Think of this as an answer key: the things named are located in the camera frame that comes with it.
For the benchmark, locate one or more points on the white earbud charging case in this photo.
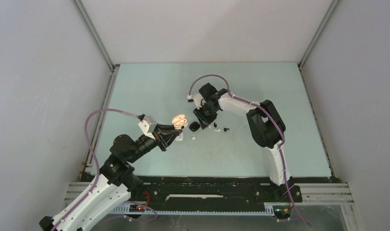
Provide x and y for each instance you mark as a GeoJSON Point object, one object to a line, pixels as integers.
{"type": "Point", "coordinates": [180, 137]}

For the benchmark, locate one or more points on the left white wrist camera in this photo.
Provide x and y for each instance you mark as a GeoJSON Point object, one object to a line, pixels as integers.
{"type": "Point", "coordinates": [147, 124]}

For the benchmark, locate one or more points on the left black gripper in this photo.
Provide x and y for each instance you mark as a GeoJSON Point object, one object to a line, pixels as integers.
{"type": "Point", "coordinates": [166, 134]}

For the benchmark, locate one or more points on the beige earbud charging case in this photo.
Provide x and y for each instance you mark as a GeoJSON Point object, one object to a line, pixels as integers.
{"type": "Point", "coordinates": [179, 121]}

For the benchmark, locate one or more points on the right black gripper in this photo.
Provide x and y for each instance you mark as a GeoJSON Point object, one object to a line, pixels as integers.
{"type": "Point", "coordinates": [205, 121]}

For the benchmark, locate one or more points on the black earbud charging case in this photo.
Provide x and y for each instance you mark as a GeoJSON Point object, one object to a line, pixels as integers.
{"type": "Point", "coordinates": [194, 126]}

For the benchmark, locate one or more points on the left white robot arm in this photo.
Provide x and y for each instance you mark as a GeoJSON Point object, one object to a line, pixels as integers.
{"type": "Point", "coordinates": [114, 184]}

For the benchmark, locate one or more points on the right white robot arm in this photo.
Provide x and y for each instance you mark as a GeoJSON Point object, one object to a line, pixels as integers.
{"type": "Point", "coordinates": [266, 126]}

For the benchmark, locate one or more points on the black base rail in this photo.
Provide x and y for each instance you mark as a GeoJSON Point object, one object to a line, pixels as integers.
{"type": "Point", "coordinates": [214, 194]}

